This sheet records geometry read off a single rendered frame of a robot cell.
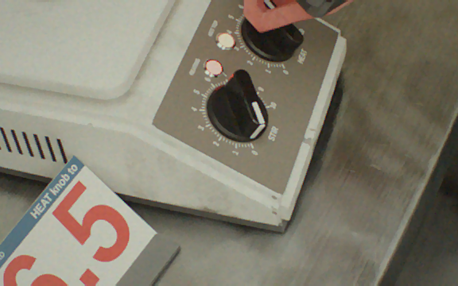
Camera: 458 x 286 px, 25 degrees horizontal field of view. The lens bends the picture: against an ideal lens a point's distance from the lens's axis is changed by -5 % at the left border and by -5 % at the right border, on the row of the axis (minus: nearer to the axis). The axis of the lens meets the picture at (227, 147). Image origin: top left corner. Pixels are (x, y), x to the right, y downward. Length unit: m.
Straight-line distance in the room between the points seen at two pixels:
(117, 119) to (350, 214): 0.13
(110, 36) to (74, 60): 0.02
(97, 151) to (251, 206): 0.08
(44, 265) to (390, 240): 0.17
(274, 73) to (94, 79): 0.10
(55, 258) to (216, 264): 0.08
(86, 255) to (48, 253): 0.02
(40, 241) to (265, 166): 0.12
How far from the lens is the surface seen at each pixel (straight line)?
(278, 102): 0.55
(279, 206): 0.52
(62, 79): 0.51
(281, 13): 0.53
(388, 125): 0.59
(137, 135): 0.51
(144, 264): 0.54
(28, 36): 0.54
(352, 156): 0.57
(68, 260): 0.53
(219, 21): 0.56
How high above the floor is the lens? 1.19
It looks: 50 degrees down
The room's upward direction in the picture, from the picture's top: 9 degrees counter-clockwise
